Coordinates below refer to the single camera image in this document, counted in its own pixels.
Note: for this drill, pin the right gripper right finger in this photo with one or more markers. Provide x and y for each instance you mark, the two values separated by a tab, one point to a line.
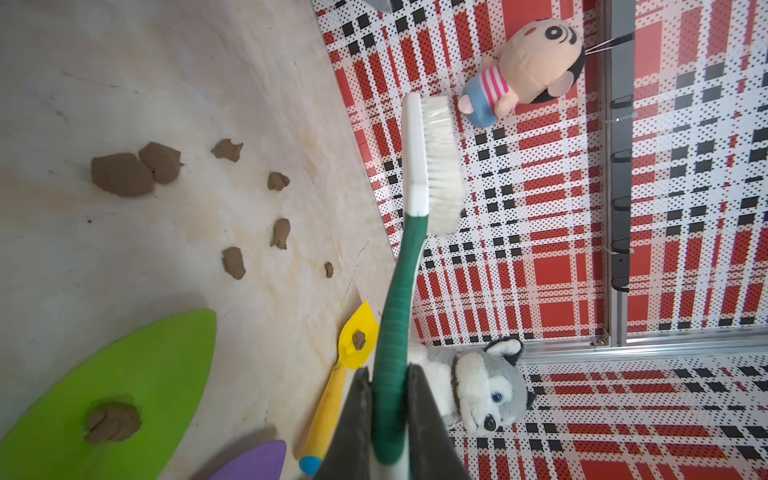
432	455

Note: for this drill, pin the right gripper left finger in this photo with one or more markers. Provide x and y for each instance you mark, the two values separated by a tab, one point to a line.
348	456

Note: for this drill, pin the green white scrub brush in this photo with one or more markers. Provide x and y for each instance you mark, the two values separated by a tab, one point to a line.
434	192

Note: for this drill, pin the purple pointed trowel rightmost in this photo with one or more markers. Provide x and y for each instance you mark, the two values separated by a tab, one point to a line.
264	462

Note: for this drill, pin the soil clump on table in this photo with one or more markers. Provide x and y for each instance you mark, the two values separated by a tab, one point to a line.
122	174

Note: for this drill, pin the husky plush toy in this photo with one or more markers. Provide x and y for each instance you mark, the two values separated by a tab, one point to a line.
480	389

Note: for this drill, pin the cartoon boy plush doll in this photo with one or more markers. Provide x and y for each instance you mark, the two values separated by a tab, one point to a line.
540	63

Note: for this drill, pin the green pointed trowel yellow handle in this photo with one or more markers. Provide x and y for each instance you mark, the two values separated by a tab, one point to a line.
122	413

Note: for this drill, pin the black hook rail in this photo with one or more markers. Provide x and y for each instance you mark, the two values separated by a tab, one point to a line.
619	27

